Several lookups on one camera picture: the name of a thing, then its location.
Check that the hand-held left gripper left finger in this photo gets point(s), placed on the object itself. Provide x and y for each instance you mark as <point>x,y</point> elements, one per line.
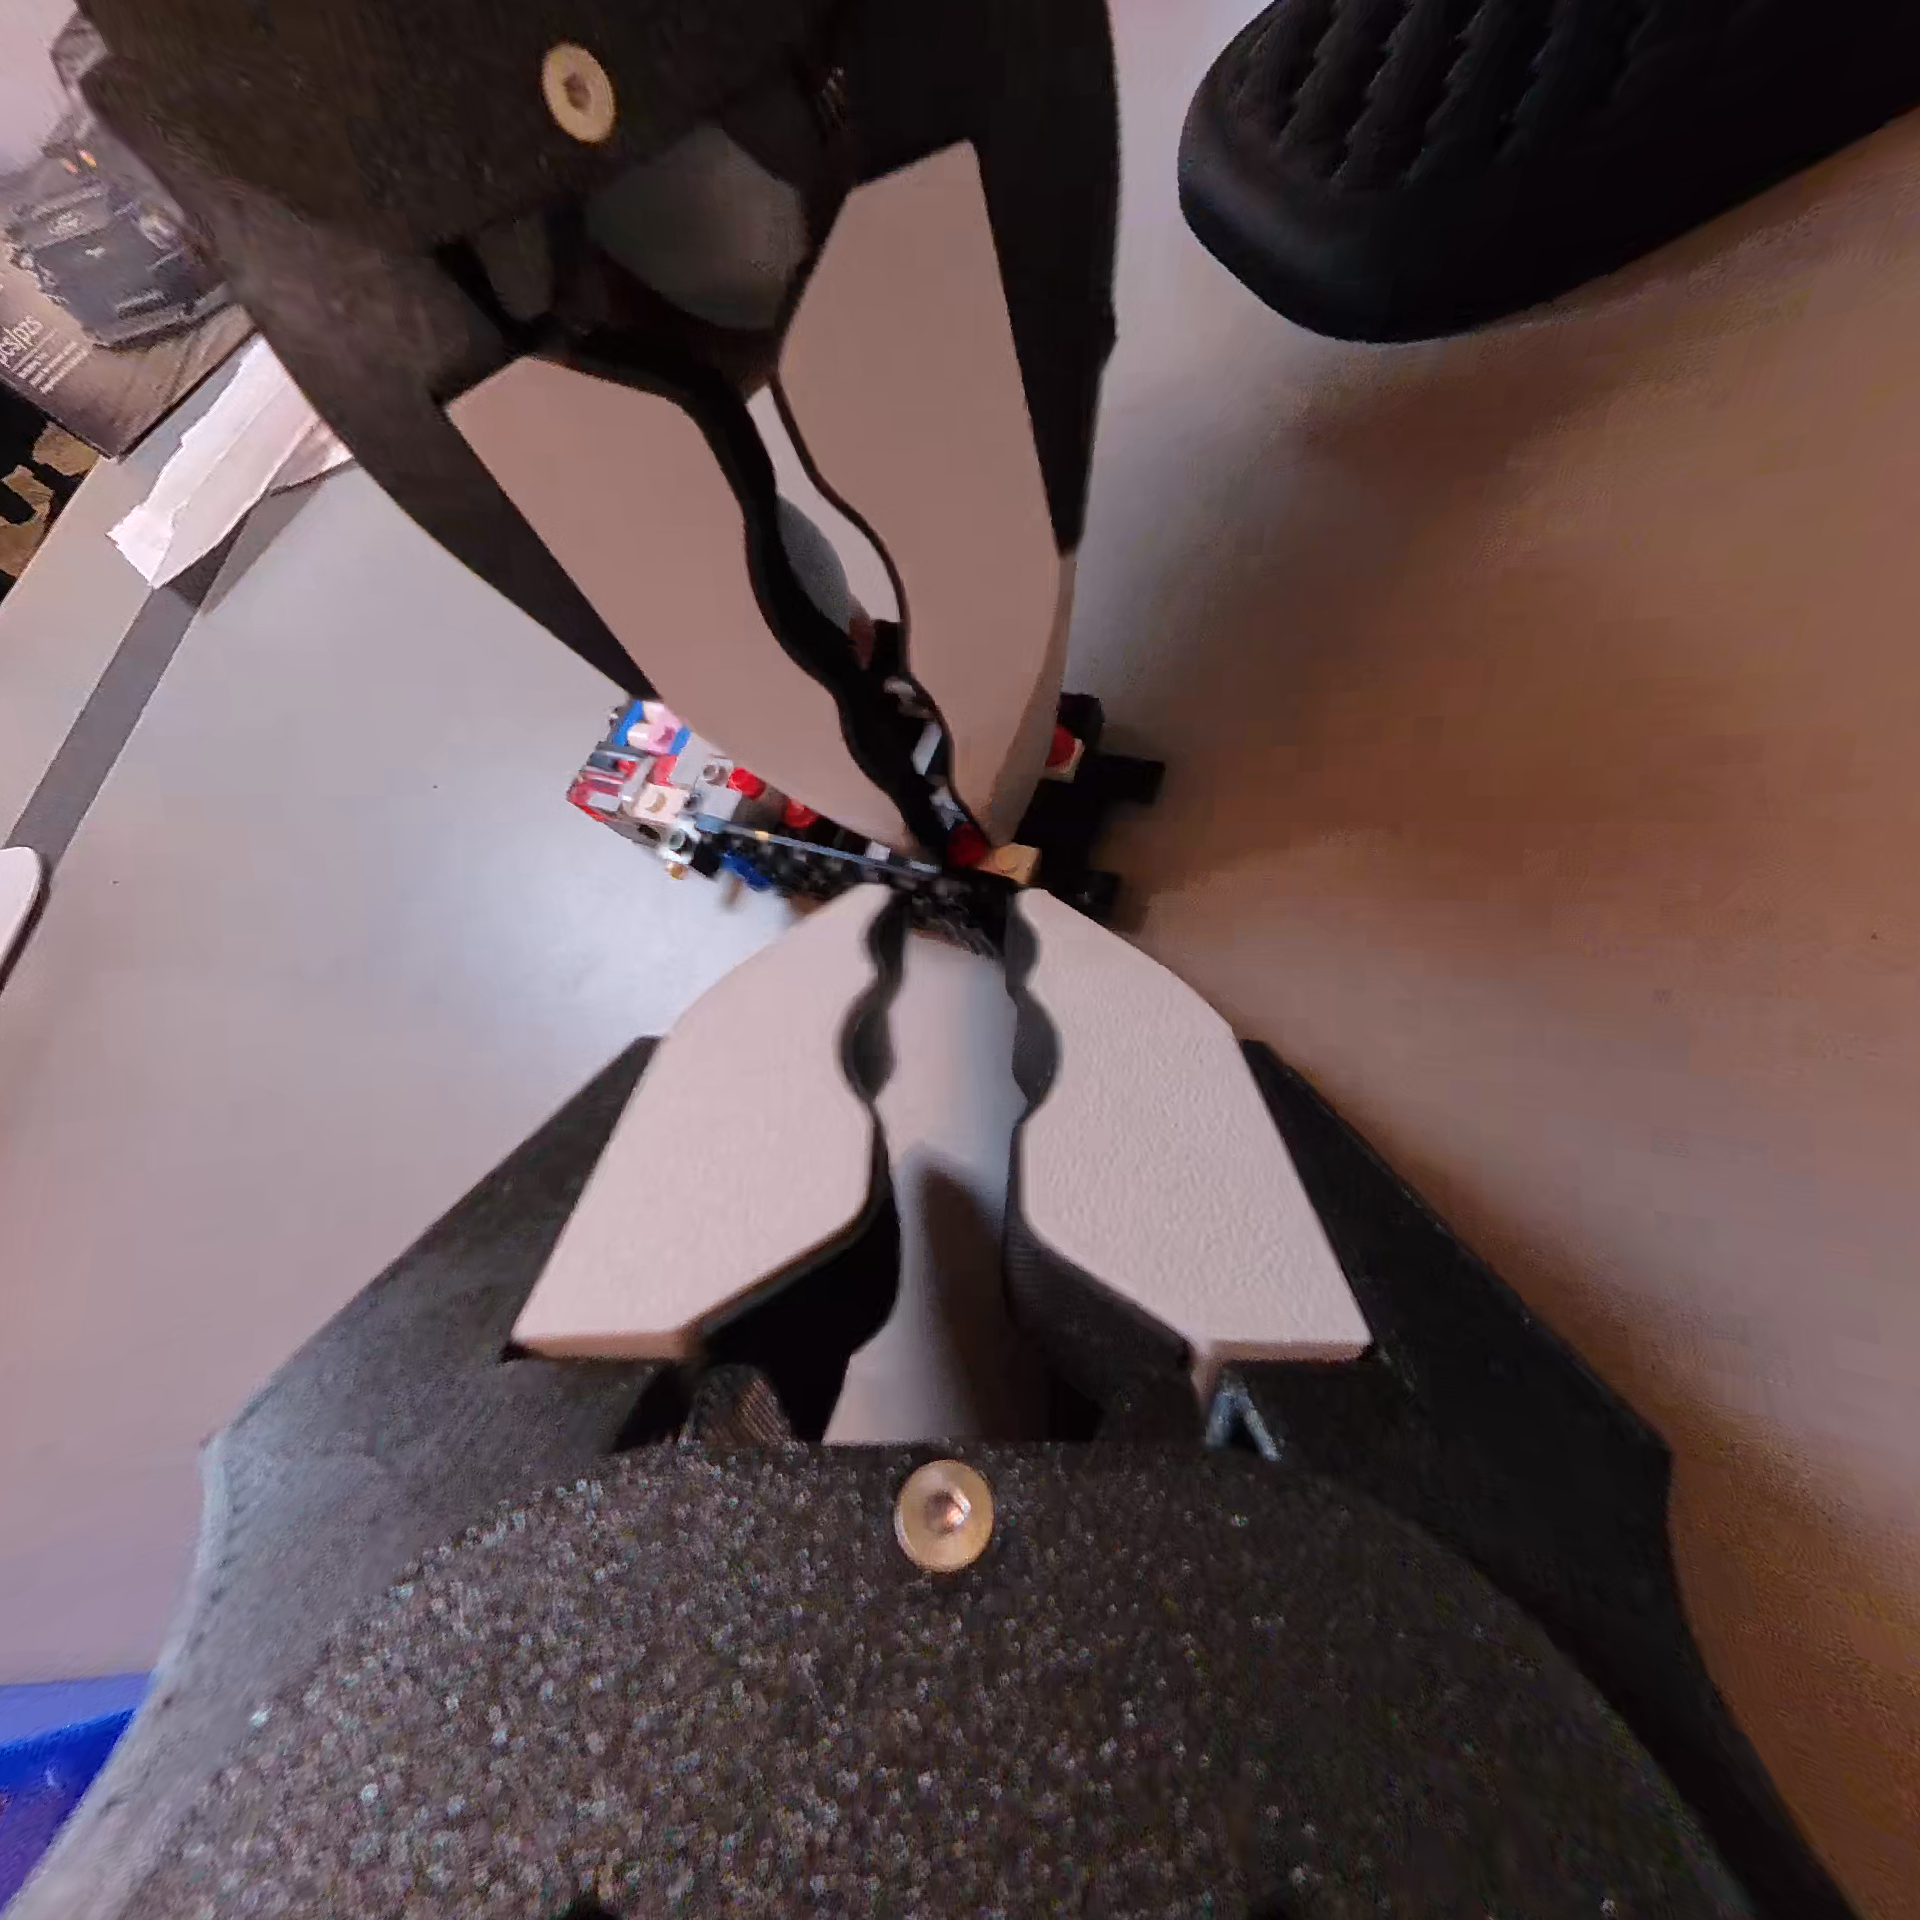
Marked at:
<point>707,1186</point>

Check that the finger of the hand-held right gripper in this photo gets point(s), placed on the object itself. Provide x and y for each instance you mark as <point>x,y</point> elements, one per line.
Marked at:
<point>946,391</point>
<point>660,541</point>

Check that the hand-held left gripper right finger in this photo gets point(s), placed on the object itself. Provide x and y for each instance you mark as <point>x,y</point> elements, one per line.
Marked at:
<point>1194,1186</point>

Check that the partly built lego car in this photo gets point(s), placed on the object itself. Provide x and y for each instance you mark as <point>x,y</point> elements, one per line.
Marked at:
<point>707,805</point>

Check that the white paper bags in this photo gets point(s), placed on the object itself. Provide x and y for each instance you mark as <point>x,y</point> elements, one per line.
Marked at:
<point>227,467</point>

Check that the blue plastic bin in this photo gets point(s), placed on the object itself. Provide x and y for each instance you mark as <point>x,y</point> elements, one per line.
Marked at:
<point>60,1801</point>

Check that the lego set box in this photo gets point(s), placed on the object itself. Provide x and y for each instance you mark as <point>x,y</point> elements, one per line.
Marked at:
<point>91,287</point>

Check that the white book stand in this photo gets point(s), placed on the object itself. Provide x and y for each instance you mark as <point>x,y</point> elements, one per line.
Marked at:
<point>18,911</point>

